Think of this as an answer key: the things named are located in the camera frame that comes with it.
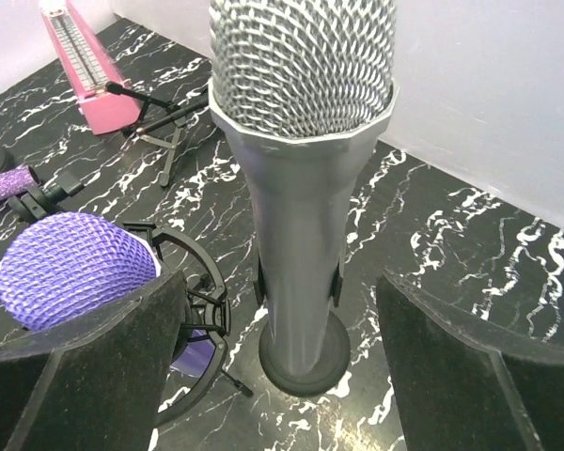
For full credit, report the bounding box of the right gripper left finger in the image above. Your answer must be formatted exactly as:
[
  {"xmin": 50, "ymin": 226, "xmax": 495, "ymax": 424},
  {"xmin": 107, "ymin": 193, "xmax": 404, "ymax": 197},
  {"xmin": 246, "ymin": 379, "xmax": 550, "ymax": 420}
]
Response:
[{"xmin": 0, "ymin": 272, "xmax": 186, "ymax": 450}]

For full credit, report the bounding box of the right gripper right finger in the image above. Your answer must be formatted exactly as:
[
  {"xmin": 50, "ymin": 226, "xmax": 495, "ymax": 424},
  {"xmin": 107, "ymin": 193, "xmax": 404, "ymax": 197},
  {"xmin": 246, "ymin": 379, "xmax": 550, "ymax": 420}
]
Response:
[{"xmin": 376, "ymin": 272, "xmax": 564, "ymax": 450}]

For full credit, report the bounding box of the purple matte microphone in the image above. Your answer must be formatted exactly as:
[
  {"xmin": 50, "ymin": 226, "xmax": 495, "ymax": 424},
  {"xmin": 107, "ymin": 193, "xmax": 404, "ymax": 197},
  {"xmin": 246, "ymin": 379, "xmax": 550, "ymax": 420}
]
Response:
[{"xmin": 0, "ymin": 210, "xmax": 217, "ymax": 377}]

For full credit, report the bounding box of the black round-base clip stand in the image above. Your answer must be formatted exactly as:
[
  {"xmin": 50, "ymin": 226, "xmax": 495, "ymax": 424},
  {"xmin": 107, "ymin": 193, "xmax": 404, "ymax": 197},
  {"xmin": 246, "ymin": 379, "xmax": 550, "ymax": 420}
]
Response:
[{"xmin": 254, "ymin": 262, "xmax": 351, "ymax": 397}]

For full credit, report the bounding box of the purple glitter microphone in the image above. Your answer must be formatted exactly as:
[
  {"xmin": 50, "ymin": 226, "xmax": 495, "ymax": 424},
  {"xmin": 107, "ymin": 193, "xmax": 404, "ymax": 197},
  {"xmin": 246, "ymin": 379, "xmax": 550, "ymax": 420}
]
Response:
[{"xmin": 0, "ymin": 165, "xmax": 39, "ymax": 202}]

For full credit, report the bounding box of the silver grey microphone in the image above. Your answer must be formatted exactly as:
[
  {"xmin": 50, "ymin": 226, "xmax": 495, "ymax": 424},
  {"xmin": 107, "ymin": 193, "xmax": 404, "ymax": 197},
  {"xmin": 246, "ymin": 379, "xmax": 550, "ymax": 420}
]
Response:
[{"xmin": 207, "ymin": 0, "xmax": 400, "ymax": 377}]

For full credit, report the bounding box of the pink metronome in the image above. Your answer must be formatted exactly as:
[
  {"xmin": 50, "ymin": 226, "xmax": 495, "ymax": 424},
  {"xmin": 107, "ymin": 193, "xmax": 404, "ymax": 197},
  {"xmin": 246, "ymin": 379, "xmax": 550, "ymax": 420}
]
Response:
[{"xmin": 39, "ymin": 1, "xmax": 141, "ymax": 135}]

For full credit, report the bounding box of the black tripod shock-mount stand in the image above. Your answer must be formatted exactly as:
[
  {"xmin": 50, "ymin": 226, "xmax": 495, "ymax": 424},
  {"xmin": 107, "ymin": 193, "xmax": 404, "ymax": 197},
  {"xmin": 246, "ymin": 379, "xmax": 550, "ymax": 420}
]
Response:
[{"xmin": 8, "ymin": 172, "xmax": 231, "ymax": 427}]

